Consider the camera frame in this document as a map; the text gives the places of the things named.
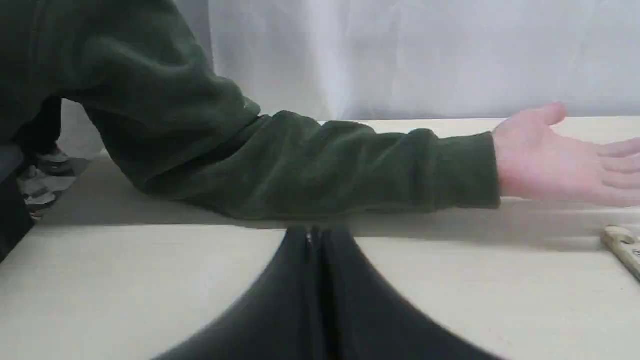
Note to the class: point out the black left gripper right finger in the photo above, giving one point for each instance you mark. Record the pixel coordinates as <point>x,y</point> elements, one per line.
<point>366,318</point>

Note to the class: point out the green sleeved forearm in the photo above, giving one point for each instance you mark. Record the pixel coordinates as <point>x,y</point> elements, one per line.
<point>180,132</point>

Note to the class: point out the white backdrop curtain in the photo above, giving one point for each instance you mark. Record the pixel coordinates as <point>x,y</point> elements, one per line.
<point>348,60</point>

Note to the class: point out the grey camouflage shoe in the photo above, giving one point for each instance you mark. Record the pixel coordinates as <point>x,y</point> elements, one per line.
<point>36,168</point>

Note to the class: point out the black chair edge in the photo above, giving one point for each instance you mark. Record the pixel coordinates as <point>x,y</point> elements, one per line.
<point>15,218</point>

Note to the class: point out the wooden handled paint brush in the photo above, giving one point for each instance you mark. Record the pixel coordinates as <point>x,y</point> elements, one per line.
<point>624,245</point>

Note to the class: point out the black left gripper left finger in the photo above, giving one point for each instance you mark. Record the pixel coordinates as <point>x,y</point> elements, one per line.
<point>277,318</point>

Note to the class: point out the bare human hand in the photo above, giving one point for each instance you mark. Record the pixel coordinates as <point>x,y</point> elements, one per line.
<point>536,163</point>

